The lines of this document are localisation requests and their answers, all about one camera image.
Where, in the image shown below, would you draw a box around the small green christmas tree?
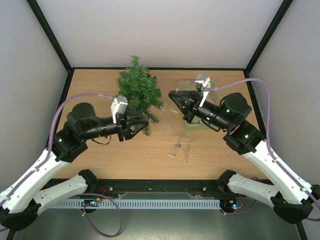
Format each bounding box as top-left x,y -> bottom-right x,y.
116,55 -> 164,125

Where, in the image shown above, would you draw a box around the black corner frame post left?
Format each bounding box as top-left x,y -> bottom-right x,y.
26,0 -> 72,72

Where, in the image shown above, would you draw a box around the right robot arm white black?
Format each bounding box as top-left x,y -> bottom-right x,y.
168,90 -> 320,224

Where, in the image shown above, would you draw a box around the black corner frame post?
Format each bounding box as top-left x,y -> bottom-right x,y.
245,0 -> 294,74
26,0 -> 72,72

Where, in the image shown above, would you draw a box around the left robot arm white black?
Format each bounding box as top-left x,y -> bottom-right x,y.
0,102 -> 149,231

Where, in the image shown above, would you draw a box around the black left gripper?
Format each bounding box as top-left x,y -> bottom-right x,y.
81,108 -> 149,143

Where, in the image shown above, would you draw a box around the clear led string lights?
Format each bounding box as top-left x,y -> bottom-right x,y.
164,98 -> 202,163

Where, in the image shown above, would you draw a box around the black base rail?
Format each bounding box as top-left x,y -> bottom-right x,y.
88,179 -> 239,200

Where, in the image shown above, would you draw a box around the light blue slotted cable duct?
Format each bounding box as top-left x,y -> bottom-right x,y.
52,199 -> 221,210

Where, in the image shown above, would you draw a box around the light green plastic basket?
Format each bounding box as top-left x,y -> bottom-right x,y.
178,80 -> 220,131

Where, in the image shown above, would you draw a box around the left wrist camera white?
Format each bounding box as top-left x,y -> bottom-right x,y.
110,95 -> 128,124

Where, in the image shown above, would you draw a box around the black corner frame post right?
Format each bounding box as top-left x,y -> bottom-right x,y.
245,0 -> 294,74

